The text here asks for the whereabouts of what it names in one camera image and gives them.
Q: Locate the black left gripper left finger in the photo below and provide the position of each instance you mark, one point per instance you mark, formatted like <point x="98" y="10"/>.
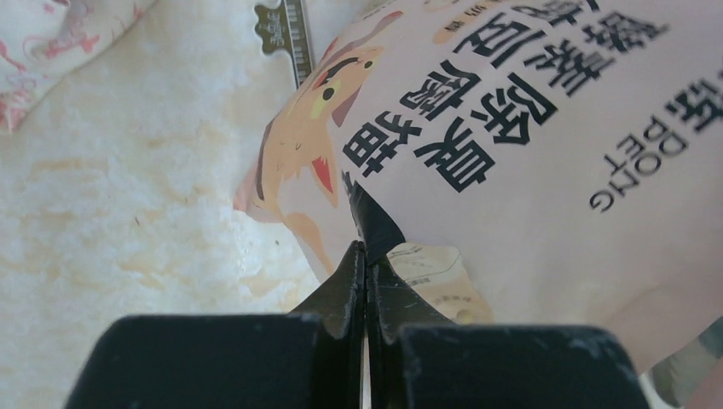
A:
<point x="310" y="357"/>

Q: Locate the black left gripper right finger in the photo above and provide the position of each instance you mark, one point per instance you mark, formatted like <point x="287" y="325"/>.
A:
<point x="421" y="359"/>

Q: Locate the orange cat litter bag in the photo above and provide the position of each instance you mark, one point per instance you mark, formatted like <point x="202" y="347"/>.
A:
<point x="567" y="153"/>

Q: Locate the piano-key bag clip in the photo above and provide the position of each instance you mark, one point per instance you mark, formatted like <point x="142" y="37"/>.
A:
<point x="283" y="27"/>

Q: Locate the pink patterned cloth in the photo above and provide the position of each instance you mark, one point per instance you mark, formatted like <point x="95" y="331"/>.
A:
<point x="44" y="40"/>

